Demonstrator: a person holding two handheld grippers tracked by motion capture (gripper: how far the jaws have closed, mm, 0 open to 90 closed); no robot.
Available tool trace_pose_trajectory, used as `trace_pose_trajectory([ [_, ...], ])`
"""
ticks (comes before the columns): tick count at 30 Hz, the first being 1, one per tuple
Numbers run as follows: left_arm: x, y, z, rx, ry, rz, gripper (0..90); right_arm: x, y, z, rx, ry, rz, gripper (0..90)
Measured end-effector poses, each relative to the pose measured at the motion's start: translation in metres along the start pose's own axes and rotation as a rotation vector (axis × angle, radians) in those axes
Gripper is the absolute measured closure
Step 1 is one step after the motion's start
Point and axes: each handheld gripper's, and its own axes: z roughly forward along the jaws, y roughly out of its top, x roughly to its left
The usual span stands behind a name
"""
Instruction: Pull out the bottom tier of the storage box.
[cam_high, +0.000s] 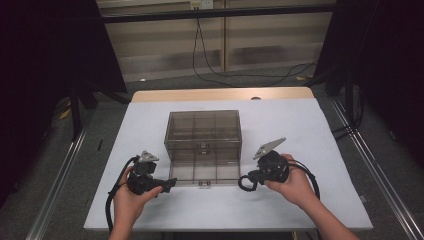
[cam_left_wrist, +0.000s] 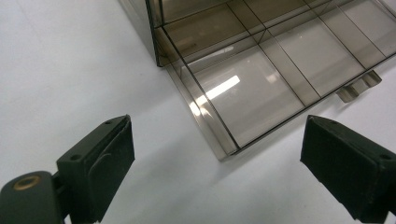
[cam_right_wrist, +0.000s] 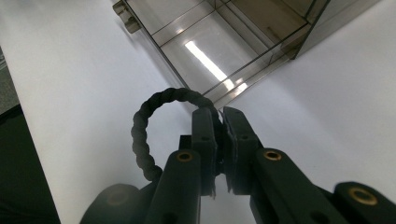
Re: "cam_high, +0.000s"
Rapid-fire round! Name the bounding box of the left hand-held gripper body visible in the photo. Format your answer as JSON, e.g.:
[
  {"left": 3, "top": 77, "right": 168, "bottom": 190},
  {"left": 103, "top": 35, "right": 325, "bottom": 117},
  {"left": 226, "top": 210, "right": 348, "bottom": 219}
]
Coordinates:
[{"left": 126, "top": 150, "right": 165, "bottom": 196}]

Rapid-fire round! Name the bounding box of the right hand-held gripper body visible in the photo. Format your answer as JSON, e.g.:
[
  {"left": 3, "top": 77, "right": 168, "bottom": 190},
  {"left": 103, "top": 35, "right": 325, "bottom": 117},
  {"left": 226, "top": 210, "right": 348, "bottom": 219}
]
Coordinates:
[{"left": 248, "top": 136, "right": 290, "bottom": 185}]

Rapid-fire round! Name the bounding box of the transparent brown drawer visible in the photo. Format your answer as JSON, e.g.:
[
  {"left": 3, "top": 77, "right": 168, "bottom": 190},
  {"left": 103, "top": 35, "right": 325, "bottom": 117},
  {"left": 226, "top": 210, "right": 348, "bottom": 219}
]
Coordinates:
[{"left": 168, "top": 153, "right": 242, "bottom": 187}]

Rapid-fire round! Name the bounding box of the transparent brown drawer box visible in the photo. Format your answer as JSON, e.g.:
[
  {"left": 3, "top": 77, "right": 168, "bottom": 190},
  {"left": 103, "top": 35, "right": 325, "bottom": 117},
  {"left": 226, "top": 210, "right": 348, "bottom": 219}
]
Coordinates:
[{"left": 163, "top": 109, "right": 242, "bottom": 166}]

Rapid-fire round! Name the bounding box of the person's left hand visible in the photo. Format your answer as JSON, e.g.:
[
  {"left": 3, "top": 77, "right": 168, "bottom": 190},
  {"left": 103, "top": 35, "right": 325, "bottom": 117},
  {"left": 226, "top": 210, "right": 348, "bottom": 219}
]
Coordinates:
[{"left": 112, "top": 165, "right": 164, "bottom": 231}]

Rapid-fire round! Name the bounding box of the person's right hand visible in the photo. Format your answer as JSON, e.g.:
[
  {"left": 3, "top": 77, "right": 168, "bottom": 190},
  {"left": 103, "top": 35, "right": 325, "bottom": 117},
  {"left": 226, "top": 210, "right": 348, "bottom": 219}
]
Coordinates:
[{"left": 264, "top": 153, "right": 318, "bottom": 208}]

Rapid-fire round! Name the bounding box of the white table mat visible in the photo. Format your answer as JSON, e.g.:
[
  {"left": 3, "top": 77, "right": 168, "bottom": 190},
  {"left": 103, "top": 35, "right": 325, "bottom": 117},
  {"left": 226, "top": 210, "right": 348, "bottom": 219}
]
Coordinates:
[{"left": 83, "top": 98, "right": 374, "bottom": 232}]

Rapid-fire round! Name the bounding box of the black metal stand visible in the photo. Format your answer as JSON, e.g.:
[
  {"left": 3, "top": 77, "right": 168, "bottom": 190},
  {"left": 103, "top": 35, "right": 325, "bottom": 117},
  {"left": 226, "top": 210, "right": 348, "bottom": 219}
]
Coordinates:
[
  {"left": 68, "top": 83, "right": 98, "bottom": 142},
  {"left": 333, "top": 66, "right": 365, "bottom": 139}
]

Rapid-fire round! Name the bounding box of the black curtain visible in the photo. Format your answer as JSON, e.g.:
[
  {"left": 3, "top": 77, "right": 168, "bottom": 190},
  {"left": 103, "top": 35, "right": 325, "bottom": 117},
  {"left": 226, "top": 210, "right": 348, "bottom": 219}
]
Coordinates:
[
  {"left": 0, "top": 0, "right": 128, "bottom": 208},
  {"left": 313, "top": 0, "right": 424, "bottom": 169}
]

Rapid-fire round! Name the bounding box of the black horizontal bar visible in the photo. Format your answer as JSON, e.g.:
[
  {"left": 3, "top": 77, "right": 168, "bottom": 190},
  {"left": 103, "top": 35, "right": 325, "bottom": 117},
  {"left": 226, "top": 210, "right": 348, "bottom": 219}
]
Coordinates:
[{"left": 99, "top": 3, "right": 338, "bottom": 24}]

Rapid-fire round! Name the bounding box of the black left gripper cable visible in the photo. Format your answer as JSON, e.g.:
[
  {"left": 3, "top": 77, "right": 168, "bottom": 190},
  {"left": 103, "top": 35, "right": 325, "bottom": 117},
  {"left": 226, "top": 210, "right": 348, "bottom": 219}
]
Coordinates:
[{"left": 105, "top": 155, "right": 141, "bottom": 233}]

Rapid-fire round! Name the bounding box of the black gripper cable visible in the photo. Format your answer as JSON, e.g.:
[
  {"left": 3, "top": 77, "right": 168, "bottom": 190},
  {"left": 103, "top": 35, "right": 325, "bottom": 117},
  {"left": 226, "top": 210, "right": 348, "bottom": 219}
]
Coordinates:
[
  {"left": 286, "top": 159, "right": 322, "bottom": 202},
  {"left": 105, "top": 155, "right": 141, "bottom": 233}
]

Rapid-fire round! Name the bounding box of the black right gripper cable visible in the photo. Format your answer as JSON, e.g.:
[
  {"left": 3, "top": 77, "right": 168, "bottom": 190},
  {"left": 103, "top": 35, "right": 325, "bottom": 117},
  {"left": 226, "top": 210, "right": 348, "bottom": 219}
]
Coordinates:
[{"left": 286, "top": 159, "right": 322, "bottom": 202}]

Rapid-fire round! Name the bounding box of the metal floor rail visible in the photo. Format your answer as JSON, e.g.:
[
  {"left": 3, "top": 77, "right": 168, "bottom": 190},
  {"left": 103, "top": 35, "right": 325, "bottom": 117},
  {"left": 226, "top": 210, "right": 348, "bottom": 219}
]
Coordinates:
[
  {"left": 329, "top": 96, "right": 424, "bottom": 240},
  {"left": 25, "top": 113, "right": 95, "bottom": 240}
]

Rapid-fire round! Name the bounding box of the thin black floor cable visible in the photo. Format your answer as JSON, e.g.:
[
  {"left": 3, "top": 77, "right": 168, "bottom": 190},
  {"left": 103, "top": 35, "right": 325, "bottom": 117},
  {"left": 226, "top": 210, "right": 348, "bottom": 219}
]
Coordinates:
[
  {"left": 197, "top": 18, "right": 319, "bottom": 88},
  {"left": 191, "top": 18, "right": 241, "bottom": 88}
]

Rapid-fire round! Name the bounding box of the white wall socket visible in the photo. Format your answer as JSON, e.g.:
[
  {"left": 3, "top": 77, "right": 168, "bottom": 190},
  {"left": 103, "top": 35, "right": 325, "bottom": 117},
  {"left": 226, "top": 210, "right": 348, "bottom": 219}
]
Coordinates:
[{"left": 189, "top": 0, "right": 214, "bottom": 10}]

